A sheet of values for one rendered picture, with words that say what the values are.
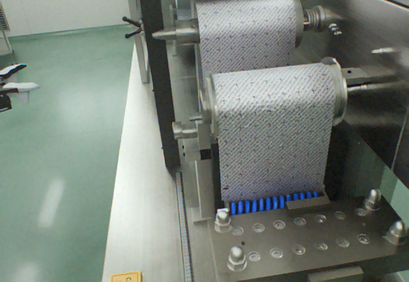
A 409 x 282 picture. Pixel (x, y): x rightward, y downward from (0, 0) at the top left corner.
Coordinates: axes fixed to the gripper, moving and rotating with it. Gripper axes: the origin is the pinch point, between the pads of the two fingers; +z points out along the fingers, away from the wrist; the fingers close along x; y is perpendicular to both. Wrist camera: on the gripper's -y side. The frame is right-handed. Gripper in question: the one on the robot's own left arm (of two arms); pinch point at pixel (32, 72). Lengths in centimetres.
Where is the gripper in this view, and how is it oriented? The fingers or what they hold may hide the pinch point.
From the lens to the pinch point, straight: 112.5
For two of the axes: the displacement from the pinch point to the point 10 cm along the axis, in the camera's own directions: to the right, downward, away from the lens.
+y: -0.2, 7.9, 6.2
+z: 8.1, -3.5, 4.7
